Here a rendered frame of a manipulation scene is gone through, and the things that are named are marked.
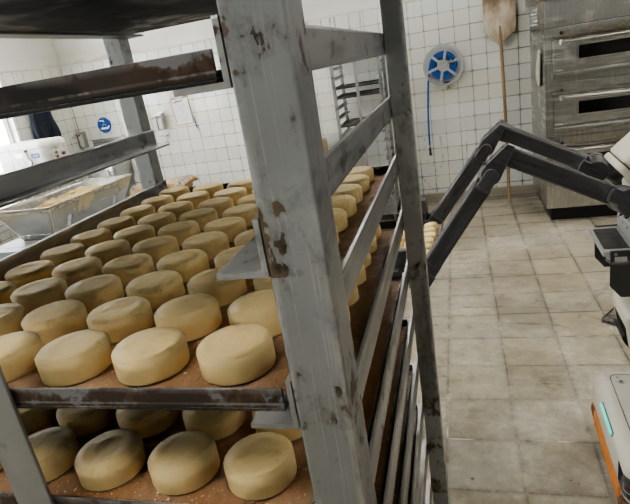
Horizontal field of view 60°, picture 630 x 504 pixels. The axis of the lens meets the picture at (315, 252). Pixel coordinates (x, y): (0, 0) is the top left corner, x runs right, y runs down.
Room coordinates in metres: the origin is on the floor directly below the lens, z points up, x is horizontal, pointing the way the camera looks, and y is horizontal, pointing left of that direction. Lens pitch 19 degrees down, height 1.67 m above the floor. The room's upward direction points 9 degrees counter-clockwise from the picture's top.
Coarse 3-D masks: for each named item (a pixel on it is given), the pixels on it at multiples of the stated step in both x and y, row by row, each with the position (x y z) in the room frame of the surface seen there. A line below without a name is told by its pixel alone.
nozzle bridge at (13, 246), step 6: (12, 240) 2.20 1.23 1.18; (18, 240) 2.18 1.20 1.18; (36, 240) 2.13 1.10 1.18; (0, 246) 2.13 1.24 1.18; (6, 246) 2.11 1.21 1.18; (12, 246) 2.10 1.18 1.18; (18, 246) 2.08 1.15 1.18; (24, 246) 2.06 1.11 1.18; (0, 252) 2.03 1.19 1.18; (6, 252) 2.02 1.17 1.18; (12, 252) 2.01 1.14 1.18; (0, 258) 2.03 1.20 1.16
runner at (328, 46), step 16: (320, 32) 0.44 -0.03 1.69; (336, 32) 0.50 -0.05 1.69; (352, 32) 0.58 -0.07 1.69; (368, 32) 0.69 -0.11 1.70; (224, 48) 0.25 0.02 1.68; (320, 48) 0.43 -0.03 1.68; (336, 48) 0.49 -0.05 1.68; (352, 48) 0.57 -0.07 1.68; (368, 48) 0.67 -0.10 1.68; (224, 64) 0.25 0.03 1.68; (320, 64) 0.42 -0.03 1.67; (336, 64) 0.48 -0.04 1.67; (224, 80) 0.25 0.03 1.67; (176, 96) 0.26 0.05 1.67
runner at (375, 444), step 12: (408, 276) 0.83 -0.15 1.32; (396, 312) 0.67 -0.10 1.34; (396, 324) 0.64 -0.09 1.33; (396, 336) 0.62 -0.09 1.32; (396, 348) 0.61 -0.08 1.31; (384, 372) 0.52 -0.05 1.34; (384, 384) 0.50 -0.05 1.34; (384, 396) 0.49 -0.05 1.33; (384, 408) 0.48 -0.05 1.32; (384, 420) 0.48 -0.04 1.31; (372, 432) 0.43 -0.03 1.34; (372, 444) 0.41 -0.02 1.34; (372, 456) 0.40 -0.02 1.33; (372, 468) 0.39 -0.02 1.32
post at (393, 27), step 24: (384, 0) 0.83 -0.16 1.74; (384, 24) 0.83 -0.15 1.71; (384, 48) 0.83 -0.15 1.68; (408, 72) 0.84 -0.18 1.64; (408, 96) 0.83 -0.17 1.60; (408, 120) 0.83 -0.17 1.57; (408, 144) 0.83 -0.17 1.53; (408, 168) 0.83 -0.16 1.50; (408, 192) 0.83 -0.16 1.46; (408, 216) 0.83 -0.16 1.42; (408, 240) 0.83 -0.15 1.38; (408, 264) 0.83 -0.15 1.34; (432, 336) 0.83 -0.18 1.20; (432, 360) 0.83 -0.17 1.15; (432, 384) 0.83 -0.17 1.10; (432, 408) 0.83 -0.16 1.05; (432, 432) 0.83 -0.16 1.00; (432, 456) 0.83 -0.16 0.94; (432, 480) 0.83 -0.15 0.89
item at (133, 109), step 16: (112, 48) 0.96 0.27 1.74; (128, 48) 0.97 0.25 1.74; (112, 64) 0.96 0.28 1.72; (128, 112) 0.96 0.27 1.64; (144, 112) 0.97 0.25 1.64; (128, 128) 0.96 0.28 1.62; (144, 128) 0.96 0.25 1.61; (144, 160) 0.95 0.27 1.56; (144, 176) 0.96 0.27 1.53; (160, 176) 0.97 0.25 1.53
